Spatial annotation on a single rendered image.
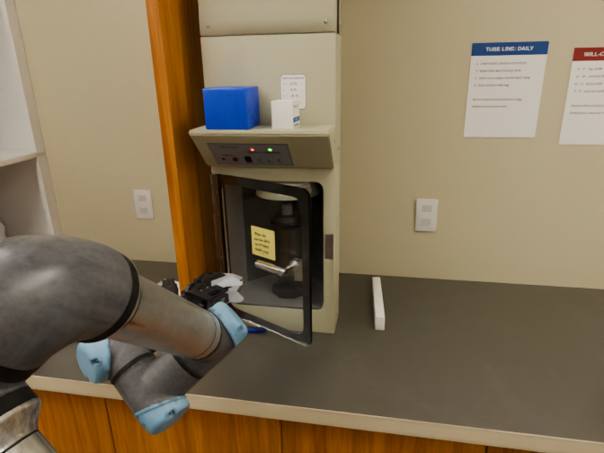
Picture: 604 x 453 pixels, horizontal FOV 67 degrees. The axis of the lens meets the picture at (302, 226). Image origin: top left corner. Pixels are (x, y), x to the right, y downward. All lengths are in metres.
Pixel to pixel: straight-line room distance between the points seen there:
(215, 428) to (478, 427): 0.60
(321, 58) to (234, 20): 0.22
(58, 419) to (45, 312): 1.03
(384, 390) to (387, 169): 0.75
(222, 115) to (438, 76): 0.74
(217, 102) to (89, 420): 0.87
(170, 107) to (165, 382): 0.62
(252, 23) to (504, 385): 1.01
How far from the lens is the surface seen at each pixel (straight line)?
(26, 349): 0.42
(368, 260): 1.65
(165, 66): 1.11
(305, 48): 1.10
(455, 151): 1.55
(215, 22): 1.16
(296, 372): 1.16
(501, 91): 1.55
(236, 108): 1.03
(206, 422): 1.21
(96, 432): 1.39
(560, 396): 1.21
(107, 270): 0.45
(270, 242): 1.10
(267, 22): 1.12
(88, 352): 0.80
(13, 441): 0.45
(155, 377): 0.77
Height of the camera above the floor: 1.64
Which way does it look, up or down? 19 degrees down
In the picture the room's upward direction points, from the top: 1 degrees counter-clockwise
